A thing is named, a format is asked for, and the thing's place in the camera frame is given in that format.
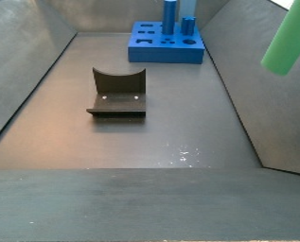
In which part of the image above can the blue foam shape board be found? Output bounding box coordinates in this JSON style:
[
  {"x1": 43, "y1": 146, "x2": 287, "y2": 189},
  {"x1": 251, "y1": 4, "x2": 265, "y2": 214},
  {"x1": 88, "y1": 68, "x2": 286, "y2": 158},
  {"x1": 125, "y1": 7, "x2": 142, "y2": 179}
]
[{"x1": 128, "y1": 22, "x2": 205, "y2": 64}]

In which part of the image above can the black curved holder stand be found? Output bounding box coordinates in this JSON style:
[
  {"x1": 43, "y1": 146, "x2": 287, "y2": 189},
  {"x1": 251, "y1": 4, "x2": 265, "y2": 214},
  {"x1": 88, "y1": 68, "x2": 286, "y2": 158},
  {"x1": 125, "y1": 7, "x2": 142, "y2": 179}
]
[{"x1": 86, "y1": 69, "x2": 146, "y2": 116}]

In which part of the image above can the green oval cylinder peg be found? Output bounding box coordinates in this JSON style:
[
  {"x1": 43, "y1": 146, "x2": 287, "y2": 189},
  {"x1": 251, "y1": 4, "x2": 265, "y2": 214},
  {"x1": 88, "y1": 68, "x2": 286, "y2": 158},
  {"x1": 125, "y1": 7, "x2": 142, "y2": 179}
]
[{"x1": 261, "y1": 0, "x2": 300, "y2": 76}]

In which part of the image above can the tall blue round peg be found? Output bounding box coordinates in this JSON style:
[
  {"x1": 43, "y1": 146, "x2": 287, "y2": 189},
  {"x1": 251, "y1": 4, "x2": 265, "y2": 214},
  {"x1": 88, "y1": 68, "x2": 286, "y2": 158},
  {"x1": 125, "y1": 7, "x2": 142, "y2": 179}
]
[{"x1": 162, "y1": 0, "x2": 177, "y2": 35}]

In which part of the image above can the short blue peg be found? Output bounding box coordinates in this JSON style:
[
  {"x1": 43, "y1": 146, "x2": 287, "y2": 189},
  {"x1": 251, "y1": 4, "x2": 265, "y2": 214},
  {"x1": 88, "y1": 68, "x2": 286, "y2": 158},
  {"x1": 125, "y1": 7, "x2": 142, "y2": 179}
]
[{"x1": 181, "y1": 16, "x2": 196, "y2": 36}]

